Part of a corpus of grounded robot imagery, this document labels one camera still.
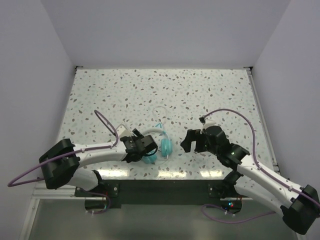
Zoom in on aluminium right frame rail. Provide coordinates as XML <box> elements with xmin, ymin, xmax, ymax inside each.
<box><xmin>243</xmin><ymin>66</ymin><xmax>281</xmax><ymax>175</ymax></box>

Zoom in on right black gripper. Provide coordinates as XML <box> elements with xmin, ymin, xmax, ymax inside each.
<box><xmin>180</xmin><ymin>129</ymin><xmax>219</xmax><ymax>156</ymax></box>

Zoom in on white headphone cable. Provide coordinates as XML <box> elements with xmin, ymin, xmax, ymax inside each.
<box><xmin>150</xmin><ymin>106</ymin><xmax>176</xmax><ymax>166</ymax></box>

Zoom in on teal cat-ear headphones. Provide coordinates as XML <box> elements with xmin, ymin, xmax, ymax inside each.
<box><xmin>142</xmin><ymin>123</ymin><xmax>173</xmax><ymax>164</ymax></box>

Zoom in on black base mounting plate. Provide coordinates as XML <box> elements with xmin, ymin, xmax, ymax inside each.
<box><xmin>74</xmin><ymin>180</ymin><xmax>243</xmax><ymax>214</ymax></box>

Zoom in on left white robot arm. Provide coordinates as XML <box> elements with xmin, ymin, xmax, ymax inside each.
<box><xmin>39</xmin><ymin>125</ymin><xmax>158</xmax><ymax>196</ymax></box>

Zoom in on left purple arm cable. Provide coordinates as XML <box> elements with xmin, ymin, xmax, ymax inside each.
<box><xmin>7</xmin><ymin>109</ymin><xmax>126</xmax><ymax>215</ymax></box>

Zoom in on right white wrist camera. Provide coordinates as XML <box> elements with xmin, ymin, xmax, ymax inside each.
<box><xmin>202</xmin><ymin>119</ymin><xmax>217</xmax><ymax>129</ymax></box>

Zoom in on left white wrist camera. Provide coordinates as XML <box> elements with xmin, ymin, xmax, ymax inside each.
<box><xmin>116</xmin><ymin>124</ymin><xmax>132</xmax><ymax>138</ymax></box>

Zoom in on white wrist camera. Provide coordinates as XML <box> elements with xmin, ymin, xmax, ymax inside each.
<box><xmin>116</xmin><ymin>124</ymin><xmax>132</xmax><ymax>138</ymax></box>
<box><xmin>202</xmin><ymin>119</ymin><xmax>217</xmax><ymax>129</ymax></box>

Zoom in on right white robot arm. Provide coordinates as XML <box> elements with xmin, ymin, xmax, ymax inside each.
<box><xmin>180</xmin><ymin>124</ymin><xmax>320</xmax><ymax>235</ymax></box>

